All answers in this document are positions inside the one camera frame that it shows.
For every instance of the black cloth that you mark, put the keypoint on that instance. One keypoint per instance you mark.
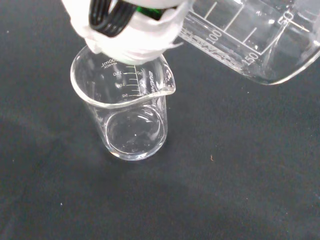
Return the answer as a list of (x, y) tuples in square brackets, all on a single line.
[(225, 180)]

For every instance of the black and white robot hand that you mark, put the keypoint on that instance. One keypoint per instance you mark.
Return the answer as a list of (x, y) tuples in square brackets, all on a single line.
[(147, 42)]

